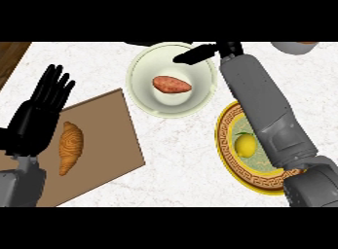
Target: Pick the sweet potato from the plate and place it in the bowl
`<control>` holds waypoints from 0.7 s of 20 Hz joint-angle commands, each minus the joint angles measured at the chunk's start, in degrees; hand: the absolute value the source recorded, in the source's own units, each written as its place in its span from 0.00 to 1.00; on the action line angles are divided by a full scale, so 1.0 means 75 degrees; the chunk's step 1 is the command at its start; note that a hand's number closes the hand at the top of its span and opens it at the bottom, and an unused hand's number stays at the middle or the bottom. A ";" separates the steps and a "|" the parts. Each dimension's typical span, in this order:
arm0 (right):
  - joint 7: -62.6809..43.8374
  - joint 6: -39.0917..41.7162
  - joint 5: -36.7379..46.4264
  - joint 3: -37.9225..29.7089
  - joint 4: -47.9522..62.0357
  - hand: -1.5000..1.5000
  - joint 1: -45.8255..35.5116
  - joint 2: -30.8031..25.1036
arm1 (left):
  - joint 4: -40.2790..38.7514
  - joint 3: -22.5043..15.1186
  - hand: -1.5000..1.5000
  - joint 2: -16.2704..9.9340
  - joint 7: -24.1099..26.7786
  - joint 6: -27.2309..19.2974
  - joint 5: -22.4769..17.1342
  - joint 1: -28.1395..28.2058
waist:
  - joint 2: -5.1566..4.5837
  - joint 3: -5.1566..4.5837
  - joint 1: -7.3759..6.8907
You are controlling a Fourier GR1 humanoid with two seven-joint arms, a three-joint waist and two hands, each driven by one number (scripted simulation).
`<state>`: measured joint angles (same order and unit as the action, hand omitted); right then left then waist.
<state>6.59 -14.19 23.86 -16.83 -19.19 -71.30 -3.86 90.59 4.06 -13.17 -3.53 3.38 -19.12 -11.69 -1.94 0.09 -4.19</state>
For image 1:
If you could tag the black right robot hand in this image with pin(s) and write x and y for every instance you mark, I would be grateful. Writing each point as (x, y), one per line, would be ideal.
(201, 53)

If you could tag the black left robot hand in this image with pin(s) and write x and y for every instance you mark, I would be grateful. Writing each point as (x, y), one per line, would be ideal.
(34, 124)

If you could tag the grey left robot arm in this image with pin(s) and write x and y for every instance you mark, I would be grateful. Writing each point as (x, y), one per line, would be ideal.
(12, 186)

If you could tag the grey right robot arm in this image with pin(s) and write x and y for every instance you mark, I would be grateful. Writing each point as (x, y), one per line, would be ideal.
(267, 107)

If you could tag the orange sweet potato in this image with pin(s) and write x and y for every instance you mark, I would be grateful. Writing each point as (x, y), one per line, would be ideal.
(171, 85)

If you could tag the white plate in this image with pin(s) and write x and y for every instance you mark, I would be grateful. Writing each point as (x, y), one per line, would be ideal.
(146, 84)

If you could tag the grey bowl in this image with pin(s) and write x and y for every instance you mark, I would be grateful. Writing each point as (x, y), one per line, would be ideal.
(292, 48)

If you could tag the yellow patterned plate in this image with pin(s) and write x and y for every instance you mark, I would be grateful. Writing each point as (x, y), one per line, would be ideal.
(233, 165)

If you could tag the brown croissant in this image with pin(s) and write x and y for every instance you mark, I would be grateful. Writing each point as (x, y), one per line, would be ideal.
(70, 146)

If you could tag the brown cutting board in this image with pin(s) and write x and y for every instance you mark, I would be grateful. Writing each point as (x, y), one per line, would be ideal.
(103, 142)

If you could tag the yellow lemon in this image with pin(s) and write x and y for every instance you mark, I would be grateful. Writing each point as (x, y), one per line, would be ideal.
(245, 146)

